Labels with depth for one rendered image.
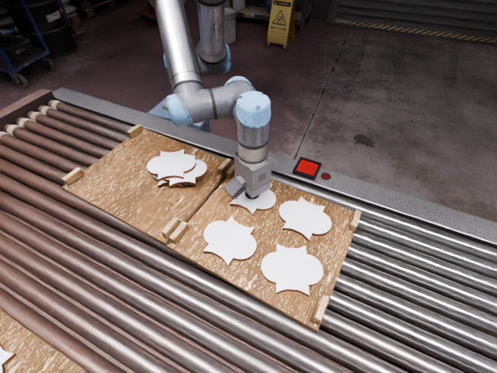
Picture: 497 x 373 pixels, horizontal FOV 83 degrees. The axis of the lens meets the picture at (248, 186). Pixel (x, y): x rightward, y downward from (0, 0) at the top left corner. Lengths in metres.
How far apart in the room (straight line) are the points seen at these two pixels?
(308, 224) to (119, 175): 0.61
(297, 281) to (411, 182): 1.91
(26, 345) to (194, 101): 0.62
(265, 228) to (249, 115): 0.32
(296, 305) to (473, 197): 2.11
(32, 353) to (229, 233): 0.47
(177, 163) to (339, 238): 0.52
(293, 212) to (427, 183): 1.85
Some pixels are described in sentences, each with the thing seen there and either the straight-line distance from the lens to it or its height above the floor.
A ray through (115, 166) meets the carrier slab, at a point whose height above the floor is 0.94.
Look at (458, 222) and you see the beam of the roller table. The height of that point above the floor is 0.91.
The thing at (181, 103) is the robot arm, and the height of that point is 1.23.
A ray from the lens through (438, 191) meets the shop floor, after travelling 2.54.
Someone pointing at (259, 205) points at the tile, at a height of 0.95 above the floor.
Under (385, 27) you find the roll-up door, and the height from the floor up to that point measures 0.05.
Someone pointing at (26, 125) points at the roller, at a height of 0.91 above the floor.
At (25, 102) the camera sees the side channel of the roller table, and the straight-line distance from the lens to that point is 1.52.
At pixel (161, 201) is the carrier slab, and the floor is 0.94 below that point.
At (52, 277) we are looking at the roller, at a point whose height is 0.92.
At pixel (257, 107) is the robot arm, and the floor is 1.25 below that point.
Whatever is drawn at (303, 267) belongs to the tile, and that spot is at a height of 0.95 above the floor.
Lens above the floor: 1.57
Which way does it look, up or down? 48 degrees down
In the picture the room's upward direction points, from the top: straight up
